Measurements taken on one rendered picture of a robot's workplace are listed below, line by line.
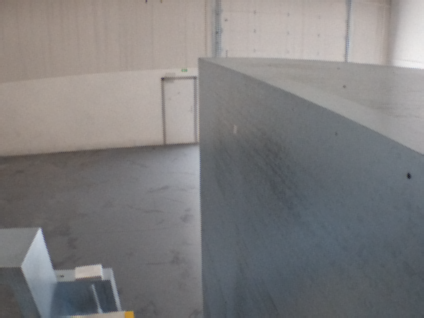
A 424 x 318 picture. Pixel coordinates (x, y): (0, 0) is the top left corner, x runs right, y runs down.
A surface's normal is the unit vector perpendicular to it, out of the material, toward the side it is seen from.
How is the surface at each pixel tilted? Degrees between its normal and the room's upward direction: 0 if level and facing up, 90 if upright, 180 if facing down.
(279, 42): 90
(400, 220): 90
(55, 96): 90
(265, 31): 90
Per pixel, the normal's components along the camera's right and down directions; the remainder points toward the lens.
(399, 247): -0.98, 0.07
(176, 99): 0.18, 0.36
